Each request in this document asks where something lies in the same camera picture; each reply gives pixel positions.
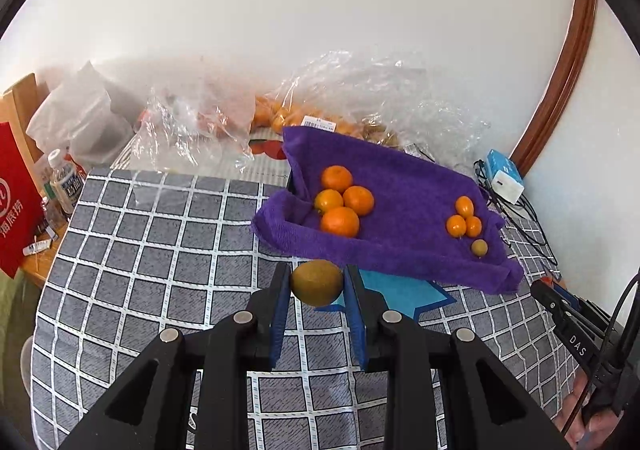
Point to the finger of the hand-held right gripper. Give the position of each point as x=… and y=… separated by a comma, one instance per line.
x=550, y=299

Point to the grey checked tablecloth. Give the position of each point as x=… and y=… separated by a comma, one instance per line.
x=150, y=255

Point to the crumpled clear plastic bag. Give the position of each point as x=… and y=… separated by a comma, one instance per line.
x=195, y=130

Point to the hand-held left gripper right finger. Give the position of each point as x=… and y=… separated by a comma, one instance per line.
x=356, y=325

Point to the white and blue charger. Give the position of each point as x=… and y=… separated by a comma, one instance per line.
x=506, y=175

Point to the small white tube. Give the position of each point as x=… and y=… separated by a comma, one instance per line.
x=36, y=246

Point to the large clear plastic bag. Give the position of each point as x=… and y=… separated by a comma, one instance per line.
x=400, y=95

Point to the pile of bagged oranges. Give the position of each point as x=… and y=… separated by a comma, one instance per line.
x=300, y=117

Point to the green cloth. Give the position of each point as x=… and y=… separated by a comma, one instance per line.
x=17, y=330

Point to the person's right hand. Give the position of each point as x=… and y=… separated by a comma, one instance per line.
x=580, y=410

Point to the purple towel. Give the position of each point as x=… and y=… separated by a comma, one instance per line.
x=410, y=210

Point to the small orange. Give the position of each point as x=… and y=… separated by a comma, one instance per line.
x=464, y=205
x=456, y=225
x=473, y=226

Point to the brown kiwi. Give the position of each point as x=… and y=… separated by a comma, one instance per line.
x=479, y=247
x=317, y=282

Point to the brown wooden door frame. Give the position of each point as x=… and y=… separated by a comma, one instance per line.
x=565, y=65

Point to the white plastic bag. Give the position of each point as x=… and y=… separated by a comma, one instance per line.
x=85, y=120

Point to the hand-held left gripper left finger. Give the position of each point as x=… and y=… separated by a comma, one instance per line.
x=280, y=320

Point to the red paper bag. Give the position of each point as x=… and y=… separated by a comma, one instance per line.
x=17, y=210

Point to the clear water bottle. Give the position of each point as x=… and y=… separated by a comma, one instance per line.
x=64, y=180

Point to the large orange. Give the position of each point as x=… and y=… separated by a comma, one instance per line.
x=340, y=221
x=358, y=200
x=336, y=178
x=328, y=200

